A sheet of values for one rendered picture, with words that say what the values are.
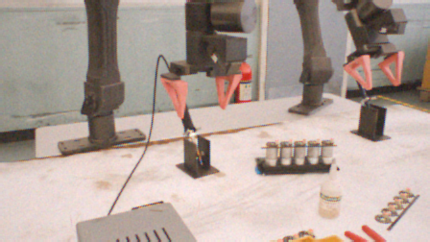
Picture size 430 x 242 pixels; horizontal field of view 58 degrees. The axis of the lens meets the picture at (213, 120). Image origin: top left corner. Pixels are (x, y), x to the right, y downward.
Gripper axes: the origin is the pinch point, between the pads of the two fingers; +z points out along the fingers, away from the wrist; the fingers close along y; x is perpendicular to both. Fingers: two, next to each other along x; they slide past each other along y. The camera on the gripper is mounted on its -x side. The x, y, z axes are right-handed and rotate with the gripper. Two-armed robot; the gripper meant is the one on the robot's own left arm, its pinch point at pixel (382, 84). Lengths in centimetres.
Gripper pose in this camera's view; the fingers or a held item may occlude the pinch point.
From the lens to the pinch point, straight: 102.7
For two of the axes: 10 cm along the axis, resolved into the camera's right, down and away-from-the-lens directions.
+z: 2.6, 9.4, -2.2
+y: 8.9, -1.4, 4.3
